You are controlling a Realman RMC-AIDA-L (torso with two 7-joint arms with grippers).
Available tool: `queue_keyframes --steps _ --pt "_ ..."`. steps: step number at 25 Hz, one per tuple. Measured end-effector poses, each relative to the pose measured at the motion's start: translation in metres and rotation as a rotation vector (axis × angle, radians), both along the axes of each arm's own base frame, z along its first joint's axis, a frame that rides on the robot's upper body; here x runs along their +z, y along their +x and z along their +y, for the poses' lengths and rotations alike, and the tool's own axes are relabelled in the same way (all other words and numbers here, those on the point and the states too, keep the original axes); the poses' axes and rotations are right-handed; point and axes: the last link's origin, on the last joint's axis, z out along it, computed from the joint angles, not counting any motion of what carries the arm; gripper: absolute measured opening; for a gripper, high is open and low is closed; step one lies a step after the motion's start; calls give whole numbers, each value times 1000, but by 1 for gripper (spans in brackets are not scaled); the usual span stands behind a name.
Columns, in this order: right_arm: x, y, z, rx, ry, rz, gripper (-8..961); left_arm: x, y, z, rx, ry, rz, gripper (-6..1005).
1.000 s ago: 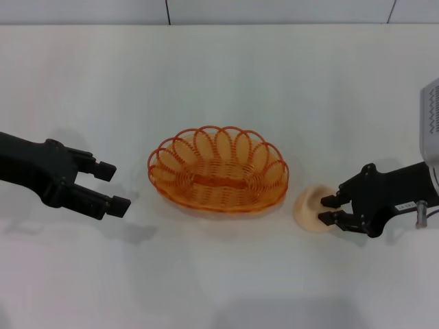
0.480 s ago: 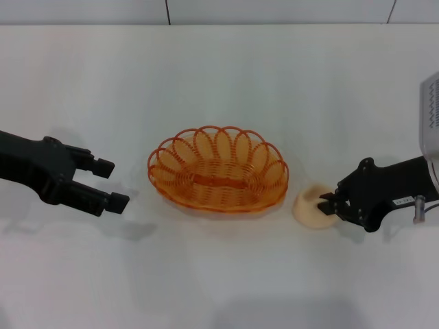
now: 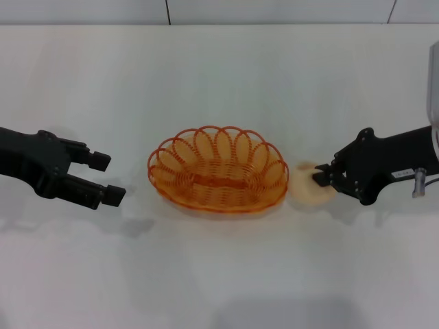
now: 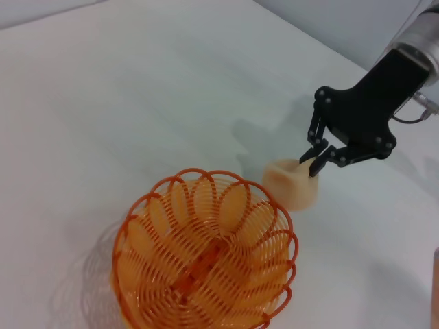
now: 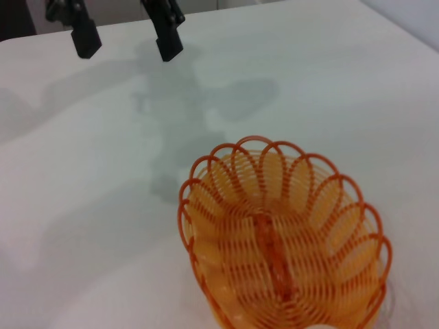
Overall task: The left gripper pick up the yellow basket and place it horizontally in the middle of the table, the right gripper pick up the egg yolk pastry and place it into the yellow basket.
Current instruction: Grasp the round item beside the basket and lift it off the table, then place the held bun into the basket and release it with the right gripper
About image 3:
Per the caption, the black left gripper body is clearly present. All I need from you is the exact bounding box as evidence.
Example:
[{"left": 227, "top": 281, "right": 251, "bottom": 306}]
[{"left": 0, "top": 126, "right": 75, "bottom": 199}]

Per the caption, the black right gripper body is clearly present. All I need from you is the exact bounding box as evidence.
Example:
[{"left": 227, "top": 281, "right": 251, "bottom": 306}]
[{"left": 332, "top": 125, "right": 439, "bottom": 206}]

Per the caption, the beige round bread bun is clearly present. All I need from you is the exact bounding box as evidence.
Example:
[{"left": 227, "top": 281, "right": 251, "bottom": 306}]
[{"left": 289, "top": 160, "right": 337, "bottom": 207}]

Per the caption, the orange woven plastic basket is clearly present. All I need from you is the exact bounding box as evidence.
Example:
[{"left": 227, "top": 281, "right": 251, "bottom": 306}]
[{"left": 147, "top": 125, "right": 289, "bottom": 215}]

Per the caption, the grey cable with clear plug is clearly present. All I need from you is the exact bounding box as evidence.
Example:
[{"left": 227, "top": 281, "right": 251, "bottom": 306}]
[{"left": 412, "top": 167, "right": 439, "bottom": 199}]

